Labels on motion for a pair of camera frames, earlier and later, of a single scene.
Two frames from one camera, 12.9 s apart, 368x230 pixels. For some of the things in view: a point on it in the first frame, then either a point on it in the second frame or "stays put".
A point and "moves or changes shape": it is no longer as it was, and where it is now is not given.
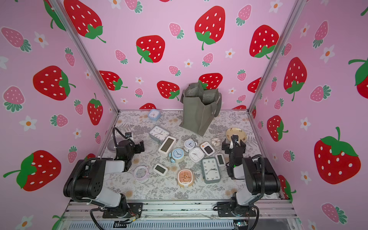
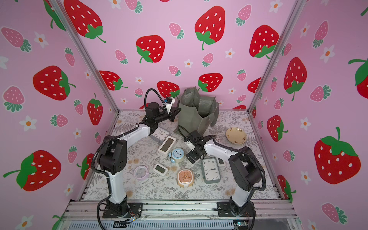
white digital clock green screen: (167, 145) stays put
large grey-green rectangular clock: (210, 170) stays put
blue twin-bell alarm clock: (177, 155) stays put
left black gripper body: (135, 150) -> (162, 117)
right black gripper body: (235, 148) -> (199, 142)
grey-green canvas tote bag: (200, 106) moves or changes shape
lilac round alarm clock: (141, 173) stays put
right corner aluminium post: (282, 40) stays put
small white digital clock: (220, 159) stays put
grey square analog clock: (158, 134) stays put
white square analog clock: (196, 154) moves or changes shape
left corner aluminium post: (68, 26) stays put
